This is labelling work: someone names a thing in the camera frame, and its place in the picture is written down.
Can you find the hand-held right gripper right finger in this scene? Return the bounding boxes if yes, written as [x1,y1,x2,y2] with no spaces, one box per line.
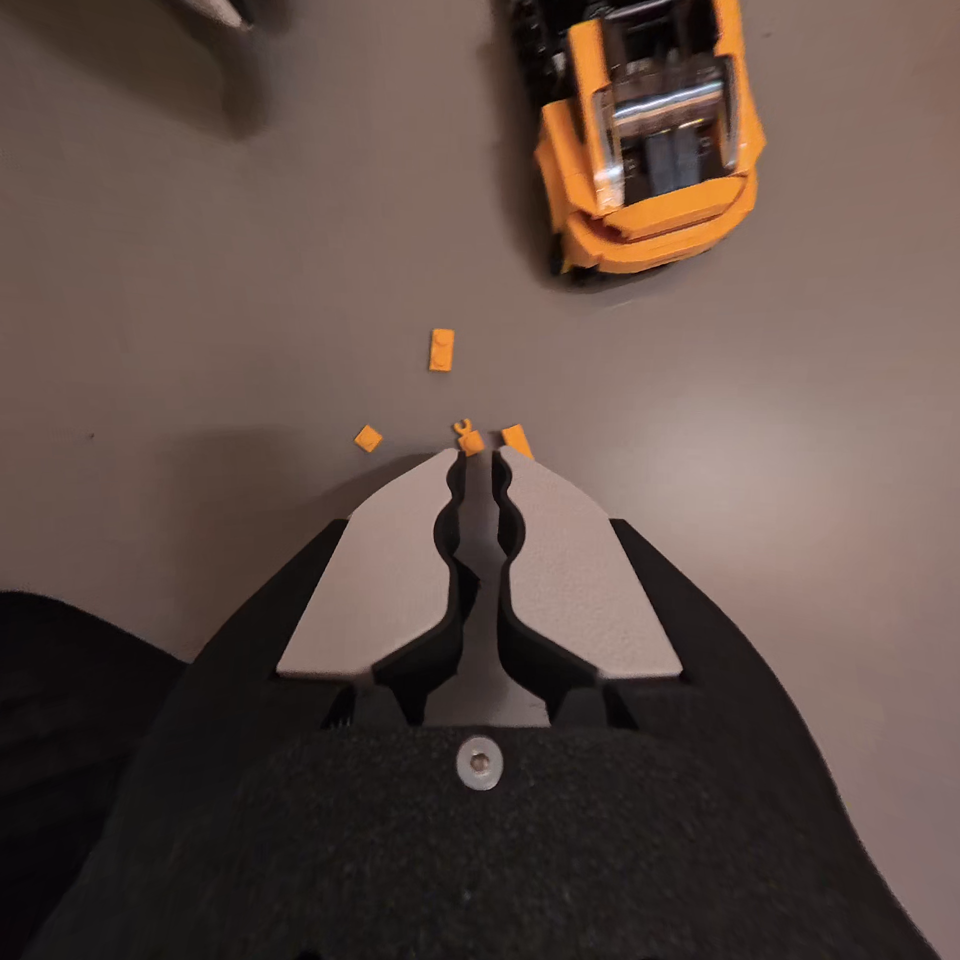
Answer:
[491,446,685,726]

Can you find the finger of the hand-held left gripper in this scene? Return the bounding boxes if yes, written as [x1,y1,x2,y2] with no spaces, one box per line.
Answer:
[161,0,256,31]

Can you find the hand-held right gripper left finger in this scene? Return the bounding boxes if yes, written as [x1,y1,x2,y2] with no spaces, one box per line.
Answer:
[274,447,483,726]

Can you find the orange lego car model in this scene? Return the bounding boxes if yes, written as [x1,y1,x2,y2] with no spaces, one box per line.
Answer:
[506,0,768,282]

